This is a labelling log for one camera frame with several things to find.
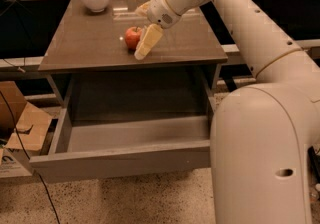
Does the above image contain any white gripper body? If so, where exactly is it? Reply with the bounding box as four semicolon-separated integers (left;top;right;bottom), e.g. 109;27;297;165
147;0;183;29

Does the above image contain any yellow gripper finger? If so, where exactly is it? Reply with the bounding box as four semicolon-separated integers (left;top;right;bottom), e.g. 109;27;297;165
135;2;150;17
134;24;163;60

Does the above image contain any red apple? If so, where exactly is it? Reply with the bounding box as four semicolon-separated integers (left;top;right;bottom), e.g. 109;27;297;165
125;27;142;50

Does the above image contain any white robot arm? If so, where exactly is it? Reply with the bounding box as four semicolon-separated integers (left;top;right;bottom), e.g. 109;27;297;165
135;0;320;224

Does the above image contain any grey cabinet with glossy top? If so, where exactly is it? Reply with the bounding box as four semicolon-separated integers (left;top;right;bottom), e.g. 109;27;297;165
39;0;227;111

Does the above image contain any open grey top drawer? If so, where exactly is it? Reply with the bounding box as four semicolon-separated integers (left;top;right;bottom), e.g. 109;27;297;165
28;67;218;185

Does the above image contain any brown cardboard box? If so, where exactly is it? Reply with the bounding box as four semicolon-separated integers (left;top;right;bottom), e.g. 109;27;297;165
0;81;52;178

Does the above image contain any black cable at left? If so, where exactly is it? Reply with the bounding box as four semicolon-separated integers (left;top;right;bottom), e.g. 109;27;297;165
0;91;62;224

